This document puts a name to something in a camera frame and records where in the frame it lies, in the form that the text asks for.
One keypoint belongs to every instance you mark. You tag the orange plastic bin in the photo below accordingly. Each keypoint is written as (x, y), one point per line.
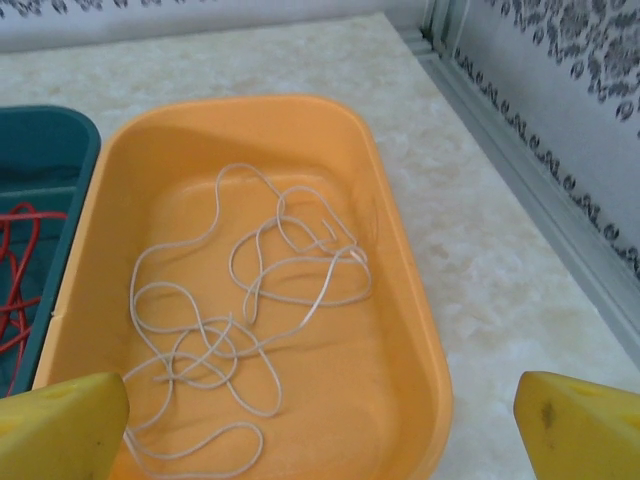
(350, 375)

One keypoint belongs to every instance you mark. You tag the aluminium frame post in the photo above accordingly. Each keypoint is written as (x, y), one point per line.
(440, 25)

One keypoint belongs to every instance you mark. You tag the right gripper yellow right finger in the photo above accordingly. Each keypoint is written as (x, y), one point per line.
(585, 435)

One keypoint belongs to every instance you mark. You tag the aluminium side rail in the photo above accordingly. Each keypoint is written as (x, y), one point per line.
(500, 135)

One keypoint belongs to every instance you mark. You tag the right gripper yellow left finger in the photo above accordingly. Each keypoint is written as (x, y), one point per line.
(55, 430)

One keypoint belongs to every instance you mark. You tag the teal plastic bin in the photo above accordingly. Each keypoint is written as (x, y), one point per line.
(50, 165)

